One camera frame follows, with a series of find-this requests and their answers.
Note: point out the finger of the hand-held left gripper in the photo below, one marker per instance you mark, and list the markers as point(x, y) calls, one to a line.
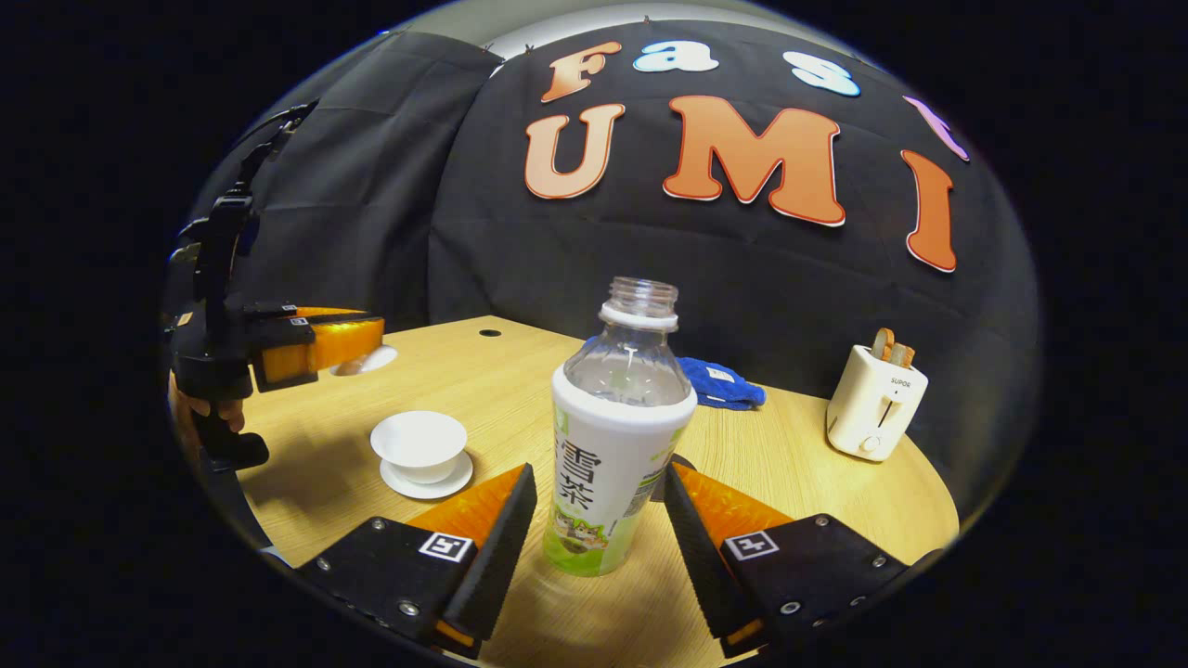
point(325, 312)
point(316, 353)

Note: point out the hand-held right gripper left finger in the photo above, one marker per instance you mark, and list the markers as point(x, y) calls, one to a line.
point(497, 557)

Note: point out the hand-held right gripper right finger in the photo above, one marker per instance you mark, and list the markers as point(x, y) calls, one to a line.
point(701, 557)

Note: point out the white teacup lid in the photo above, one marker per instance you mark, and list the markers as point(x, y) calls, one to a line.
point(367, 362)

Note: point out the white teacup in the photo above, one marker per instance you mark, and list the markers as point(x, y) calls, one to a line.
point(419, 441)

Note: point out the clear water bottle green label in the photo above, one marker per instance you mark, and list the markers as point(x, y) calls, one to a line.
point(617, 445)

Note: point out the white saucer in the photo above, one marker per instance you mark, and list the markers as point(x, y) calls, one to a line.
point(436, 489)

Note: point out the blue folded towel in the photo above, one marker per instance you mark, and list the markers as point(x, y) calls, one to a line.
point(719, 382)

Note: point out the white toaster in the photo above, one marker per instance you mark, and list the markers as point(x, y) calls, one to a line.
point(872, 408)

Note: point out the toasted bread slice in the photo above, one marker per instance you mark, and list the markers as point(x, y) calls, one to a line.
point(883, 344)
point(904, 355)

